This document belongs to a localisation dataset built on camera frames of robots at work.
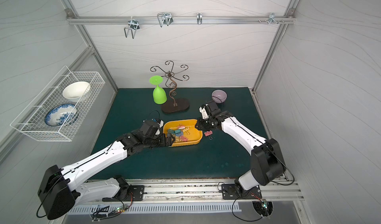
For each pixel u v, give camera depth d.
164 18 0.75
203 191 0.75
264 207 0.71
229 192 0.73
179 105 1.08
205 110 0.71
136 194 0.74
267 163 0.43
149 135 0.62
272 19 0.77
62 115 0.65
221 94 1.12
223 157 0.85
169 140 0.70
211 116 0.66
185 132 0.96
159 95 0.87
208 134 0.94
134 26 0.78
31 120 0.57
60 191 0.38
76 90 0.74
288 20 0.78
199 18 0.75
